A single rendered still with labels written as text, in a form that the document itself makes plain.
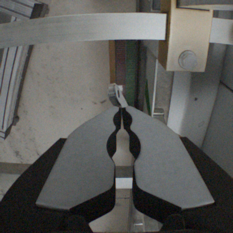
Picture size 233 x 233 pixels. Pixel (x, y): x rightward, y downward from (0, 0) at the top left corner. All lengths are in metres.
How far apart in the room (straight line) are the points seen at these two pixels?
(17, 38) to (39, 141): 1.30
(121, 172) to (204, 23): 0.26
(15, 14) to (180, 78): 0.76
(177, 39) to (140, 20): 0.05
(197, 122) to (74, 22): 0.47
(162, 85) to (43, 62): 0.90
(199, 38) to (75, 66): 0.97
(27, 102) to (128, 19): 1.19
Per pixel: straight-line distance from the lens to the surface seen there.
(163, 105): 0.43
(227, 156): 0.53
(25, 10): 0.93
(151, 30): 0.22
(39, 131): 1.44
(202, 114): 0.58
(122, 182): 0.33
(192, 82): 0.52
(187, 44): 0.22
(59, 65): 1.16
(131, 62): 0.38
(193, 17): 0.22
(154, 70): 0.29
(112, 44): 1.01
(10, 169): 0.39
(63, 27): 0.23
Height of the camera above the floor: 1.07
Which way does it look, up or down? 59 degrees down
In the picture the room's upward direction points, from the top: 179 degrees counter-clockwise
